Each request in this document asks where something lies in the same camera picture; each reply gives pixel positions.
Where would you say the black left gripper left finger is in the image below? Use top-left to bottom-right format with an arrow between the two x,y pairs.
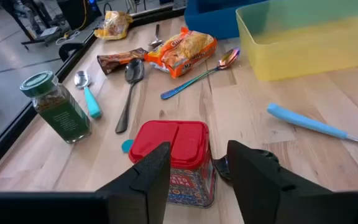
94,141 -> 172,224

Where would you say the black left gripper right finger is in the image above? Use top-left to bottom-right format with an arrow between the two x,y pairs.
227,139 -> 358,224

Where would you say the red-lid paprika tin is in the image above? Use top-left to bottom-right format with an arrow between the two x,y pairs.
128,120 -> 219,208

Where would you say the green-lid glass spice jar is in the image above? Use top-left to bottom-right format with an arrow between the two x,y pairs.
19,70 -> 92,144

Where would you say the orange ramen noodle packet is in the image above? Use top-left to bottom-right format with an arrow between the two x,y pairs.
144,27 -> 218,78

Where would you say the yellow snack bag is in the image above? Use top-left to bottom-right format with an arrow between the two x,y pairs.
93,11 -> 135,41

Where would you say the all-black metal spoon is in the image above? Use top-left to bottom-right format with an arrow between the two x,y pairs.
115,58 -> 145,134

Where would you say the brown snack bar wrapper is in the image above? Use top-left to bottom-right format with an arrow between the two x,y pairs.
97,47 -> 149,76

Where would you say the iridescent rainbow spoon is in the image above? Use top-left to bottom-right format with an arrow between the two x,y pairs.
160,47 -> 241,100

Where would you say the yellow plastic bin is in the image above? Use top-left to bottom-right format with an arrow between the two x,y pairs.
236,0 -> 358,82

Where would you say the small silver spoon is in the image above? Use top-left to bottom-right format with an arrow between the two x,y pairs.
147,24 -> 164,50

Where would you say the blue plastic bin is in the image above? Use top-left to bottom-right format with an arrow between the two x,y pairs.
184,0 -> 269,40

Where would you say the black computer tower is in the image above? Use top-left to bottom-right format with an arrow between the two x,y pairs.
57,0 -> 103,31

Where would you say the light-blue-handled silver utensil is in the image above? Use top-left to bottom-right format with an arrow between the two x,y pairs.
266,103 -> 358,152

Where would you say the teal-handled silver spoon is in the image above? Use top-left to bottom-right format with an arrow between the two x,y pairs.
73,70 -> 103,119

